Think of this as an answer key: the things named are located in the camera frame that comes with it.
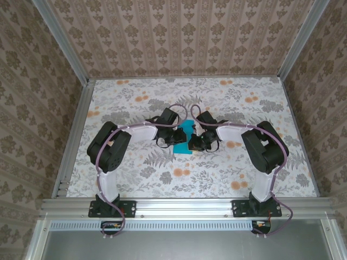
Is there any aluminium frame post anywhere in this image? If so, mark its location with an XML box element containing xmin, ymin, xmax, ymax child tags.
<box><xmin>34</xmin><ymin>0</ymin><xmax>91</xmax><ymax>83</ymax></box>
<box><xmin>278</xmin><ymin>0</ymin><xmax>325</xmax><ymax>79</ymax></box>

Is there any wide aluminium frame rail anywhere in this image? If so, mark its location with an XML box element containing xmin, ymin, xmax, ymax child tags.
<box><xmin>39</xmin><ymin>197</ymin><xmax>337</xmax><ymax>219</ymax></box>

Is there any grey metal panel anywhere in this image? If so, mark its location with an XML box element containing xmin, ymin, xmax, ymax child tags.
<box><xmin>25</xmin><ymin>218</ymin><xmax>341</xmax><ymax>260</ymax></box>

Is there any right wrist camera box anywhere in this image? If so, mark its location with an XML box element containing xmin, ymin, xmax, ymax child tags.
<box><xmin>195</xmin><ymin>110</ymin><xmax>229</xmax><ymax>129</ymax></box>

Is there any aluminium side rail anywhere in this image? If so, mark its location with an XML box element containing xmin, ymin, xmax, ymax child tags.
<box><xmin>279</xmin><ymin>76</ymin><xmax>321</xmax><ymax>198</ymax></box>
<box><xmin>50</xmin><ymin>78</ymin><xmax>96</xmax><ymax>198</ymax></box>

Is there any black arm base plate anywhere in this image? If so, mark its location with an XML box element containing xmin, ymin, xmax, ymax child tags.
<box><xmin>232</xmin><ymin>199</ymin><xmax>282</xmax><ymax>218</ymax></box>
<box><xmin>89</xmin><ymin>199</ymin><xmax>137</xmax><ymax>218</ymax></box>

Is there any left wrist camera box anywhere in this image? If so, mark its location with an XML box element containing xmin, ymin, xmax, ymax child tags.
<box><xmin>145</xmin><ymin>107</ymin><xmax>180</xmax><ymax>128</ymax></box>

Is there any floral tablecloth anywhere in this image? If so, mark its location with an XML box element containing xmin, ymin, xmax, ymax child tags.
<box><xmin>66</xmin><ymin>77</ymin><xmax>318</xmax><ymax>198</ymax></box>

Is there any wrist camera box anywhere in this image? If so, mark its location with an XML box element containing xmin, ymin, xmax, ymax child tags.
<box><xmin>195</xmin><ymin>110</ymin><xmax>229</xmax><ymax>129</ymax></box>
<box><xmin>145</xmin><ymin>107</ymin><xmax>180</xmax><ymax>128</ymax></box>

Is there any thin aluminium rail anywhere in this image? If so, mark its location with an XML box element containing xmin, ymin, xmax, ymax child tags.
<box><xmin>88</xmin><ymin>76</ymin><xmax>281</xmax><ymax>81</ymax></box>

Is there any white slotted cable tray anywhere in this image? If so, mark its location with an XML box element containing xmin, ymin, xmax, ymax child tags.
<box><xmin>50</xmin><ymin>220</ymin><xmax>272</xmax><ymax>231</ymax></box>

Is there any small black control board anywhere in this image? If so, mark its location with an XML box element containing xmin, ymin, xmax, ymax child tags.
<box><xmin>250</xmin><ymin>219</ymin><xmax>272</xmax><ymax>235</ymax></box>
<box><xmin>100</xmin><ymin>220</ymin><xmax>124</xmax><ymax>236</ymax></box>

